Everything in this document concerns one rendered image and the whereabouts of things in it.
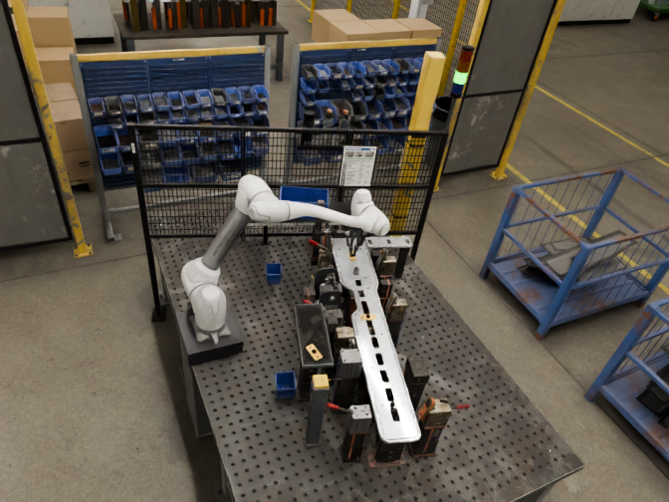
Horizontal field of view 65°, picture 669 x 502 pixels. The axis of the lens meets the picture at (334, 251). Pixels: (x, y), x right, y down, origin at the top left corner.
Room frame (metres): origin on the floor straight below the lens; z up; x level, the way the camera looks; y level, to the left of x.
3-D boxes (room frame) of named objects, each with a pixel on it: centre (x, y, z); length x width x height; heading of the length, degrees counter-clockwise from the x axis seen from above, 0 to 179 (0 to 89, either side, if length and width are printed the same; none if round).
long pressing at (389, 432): (1.91, -0.23, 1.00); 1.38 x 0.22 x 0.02; 14
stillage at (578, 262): (3.53, -2.02, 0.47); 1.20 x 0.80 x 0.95; 119
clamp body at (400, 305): (2.02, -0.38, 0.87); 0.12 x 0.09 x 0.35; 104
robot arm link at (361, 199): (2.36, -0.12, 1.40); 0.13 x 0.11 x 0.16; 35
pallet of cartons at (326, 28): (6.01, -0.11, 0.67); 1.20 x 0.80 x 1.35; 122
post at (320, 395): (1.37, -0.02, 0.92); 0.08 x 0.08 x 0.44; 14
